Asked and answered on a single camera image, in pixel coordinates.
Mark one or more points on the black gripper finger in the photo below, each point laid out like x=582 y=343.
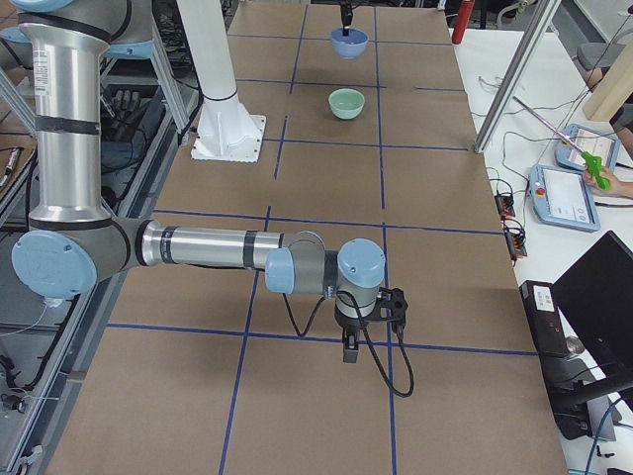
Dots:
x=346 y=15

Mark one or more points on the blue bowl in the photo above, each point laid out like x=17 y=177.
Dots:
x=348 y=43

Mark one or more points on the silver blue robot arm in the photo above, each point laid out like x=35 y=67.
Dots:
x=74 y=242

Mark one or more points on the green bowl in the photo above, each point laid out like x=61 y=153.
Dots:
x=346 y=103

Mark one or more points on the red bottle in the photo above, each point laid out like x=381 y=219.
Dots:
x=462 y=20

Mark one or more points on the black orange connector strip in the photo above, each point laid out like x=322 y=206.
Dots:
x=513 y=230

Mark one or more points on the black computer box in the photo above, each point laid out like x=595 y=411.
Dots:
x=544 y=319

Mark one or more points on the black monitor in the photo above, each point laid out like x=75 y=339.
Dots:
x=595 y=297

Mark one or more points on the near teach pendant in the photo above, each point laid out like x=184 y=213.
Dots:
x=561 y=198

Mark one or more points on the teach pendant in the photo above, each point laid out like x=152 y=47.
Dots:
x=561 y=198
x=606 y=146

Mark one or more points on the green grabber tool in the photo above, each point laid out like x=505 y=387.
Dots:
x=593 y=162

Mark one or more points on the far teach pendant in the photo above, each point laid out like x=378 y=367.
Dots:
x=606 y=146

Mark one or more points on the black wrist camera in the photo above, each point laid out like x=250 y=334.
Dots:
x=392 y=308

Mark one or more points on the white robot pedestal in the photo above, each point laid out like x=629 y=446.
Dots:
x=226 y=131

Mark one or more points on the aluminium frame post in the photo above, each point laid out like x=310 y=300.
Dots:
x=527 y=46

